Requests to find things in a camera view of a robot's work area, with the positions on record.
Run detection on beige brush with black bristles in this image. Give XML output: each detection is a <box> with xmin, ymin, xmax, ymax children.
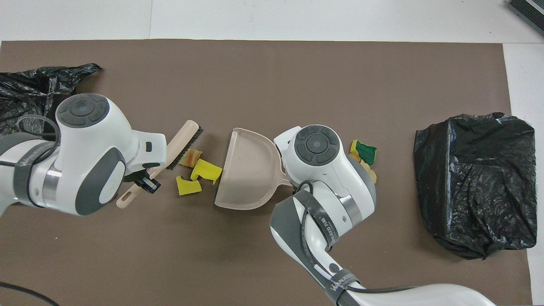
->
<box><xmin>116</xmin><ymin>119</ymin><xmax>204</xmax><ymax>209</ymax></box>

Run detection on beige plastic dustpan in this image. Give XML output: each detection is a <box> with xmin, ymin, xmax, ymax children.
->
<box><xmin>213</xmin><ymin>127</ymin><xmax>295</xmax><ymax>211</ymax></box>

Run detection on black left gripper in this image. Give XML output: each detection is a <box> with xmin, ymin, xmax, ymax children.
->
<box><xmin>122</xmin><ymin>168</ymin><xmax>162</xmax><ymax>194</ymax></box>

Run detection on small yellow sponge piece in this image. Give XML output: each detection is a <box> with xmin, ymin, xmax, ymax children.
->
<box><xmin>176</xmin><ymin>175</ymin><xmax>203</xmax><ymax>196</ymax></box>

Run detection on pink bin with black bag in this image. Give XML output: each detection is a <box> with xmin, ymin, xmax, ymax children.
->
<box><xmin>0</xmin><ymin>63</ymin><xmax>102</xmax><ymax>139</ymax></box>

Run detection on dark ribbed panel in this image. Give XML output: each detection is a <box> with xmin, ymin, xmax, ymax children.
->
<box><xmin>506</xmin><ymin>0</ymin><xmax>544</xmax><ymax>37</ymax></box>

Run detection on brown table mat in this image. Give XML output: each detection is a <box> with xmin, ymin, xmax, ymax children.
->
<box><xmin>0</xmin><ymin>40</ymin><xmax>534</xmax><ymax>306</ymax></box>

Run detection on large striped croissant piece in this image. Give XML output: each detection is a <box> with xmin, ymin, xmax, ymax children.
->
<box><xmin>178</xmin><ymin>148</ymin><xmax>202</xmax><ymax>167</ymax></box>

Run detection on large yellow sponge piece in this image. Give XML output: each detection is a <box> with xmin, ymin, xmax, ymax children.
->
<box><xmin>190</xmin><ymin>159</ymin><xmax>223</xmax><ymax>184</ymax></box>

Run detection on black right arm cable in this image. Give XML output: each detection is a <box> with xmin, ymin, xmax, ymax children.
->
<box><xmin>299</xmin><ymin>180</ymin><xmax>419</xmax><ymax>295</ymax></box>

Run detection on green and yellow sponge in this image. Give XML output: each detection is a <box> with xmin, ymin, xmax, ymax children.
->
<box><xmin>350</xmin><ymin>139</ymin><xmax>378</xmax><ymax>167</ymax></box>

